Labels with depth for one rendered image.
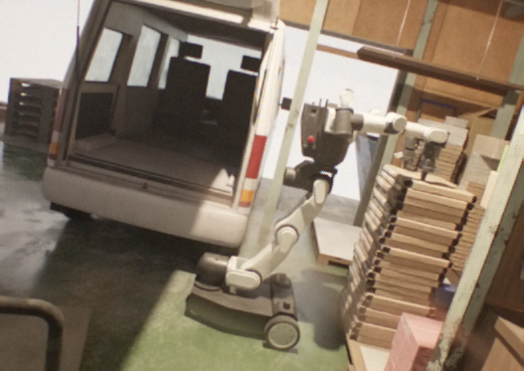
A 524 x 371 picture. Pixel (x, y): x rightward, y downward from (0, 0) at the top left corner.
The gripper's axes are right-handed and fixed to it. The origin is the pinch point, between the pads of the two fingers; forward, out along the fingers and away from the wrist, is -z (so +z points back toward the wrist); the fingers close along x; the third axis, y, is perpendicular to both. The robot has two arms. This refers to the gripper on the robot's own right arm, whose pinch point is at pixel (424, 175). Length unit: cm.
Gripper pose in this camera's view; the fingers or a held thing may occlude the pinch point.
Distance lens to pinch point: 234.5
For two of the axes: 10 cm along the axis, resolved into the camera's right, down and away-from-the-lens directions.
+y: -9.7, -2.3, 0.0
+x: 0.5, -2.0, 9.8
